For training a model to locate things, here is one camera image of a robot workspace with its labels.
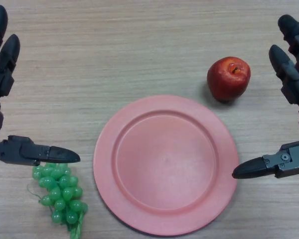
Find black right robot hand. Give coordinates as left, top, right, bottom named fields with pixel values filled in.
left=232, top=14, right=299, bottom=179

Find pink round plate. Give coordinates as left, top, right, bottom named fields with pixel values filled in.
left=93, top=95, right=240, bottom=237

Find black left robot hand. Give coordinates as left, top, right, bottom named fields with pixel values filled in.
left=0, top=4, right=81, bottom=167

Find red apple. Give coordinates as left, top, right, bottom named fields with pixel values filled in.
left=206, top=56, right=252, bottom=102

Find green grape bunch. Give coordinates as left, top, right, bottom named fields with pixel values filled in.
left=26, top=163, right=89, bottom=239

